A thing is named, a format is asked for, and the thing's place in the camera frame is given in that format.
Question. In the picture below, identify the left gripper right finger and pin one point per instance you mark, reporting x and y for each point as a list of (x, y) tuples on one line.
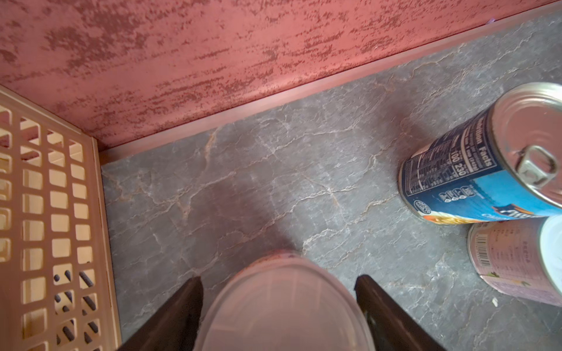
[(392, 328)]

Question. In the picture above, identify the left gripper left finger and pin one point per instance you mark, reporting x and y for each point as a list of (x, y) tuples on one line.
[(175, 324)]

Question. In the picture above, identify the tall yellow can white lid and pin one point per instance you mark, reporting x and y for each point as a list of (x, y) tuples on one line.
[(284, 302)]

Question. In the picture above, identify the blue Progresso noodle soup can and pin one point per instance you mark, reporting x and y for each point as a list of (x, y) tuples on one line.
[(503, 164)]

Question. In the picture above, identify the peach plastic file organizer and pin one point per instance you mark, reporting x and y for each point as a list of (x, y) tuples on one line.
[(57, 283)]

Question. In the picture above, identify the small pink can back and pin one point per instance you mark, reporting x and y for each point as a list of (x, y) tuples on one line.
[(520, 258)]

